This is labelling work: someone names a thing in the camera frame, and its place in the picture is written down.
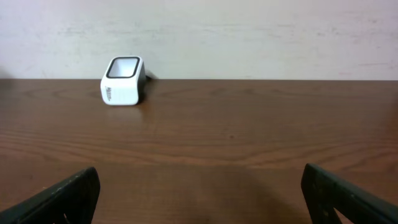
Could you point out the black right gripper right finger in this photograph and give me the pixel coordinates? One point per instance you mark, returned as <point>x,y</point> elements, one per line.
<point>327,194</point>

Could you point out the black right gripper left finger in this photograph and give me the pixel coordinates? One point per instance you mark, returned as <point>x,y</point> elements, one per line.
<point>72,200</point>

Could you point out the white barcode scanner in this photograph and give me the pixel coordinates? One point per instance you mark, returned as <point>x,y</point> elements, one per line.
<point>123,82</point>

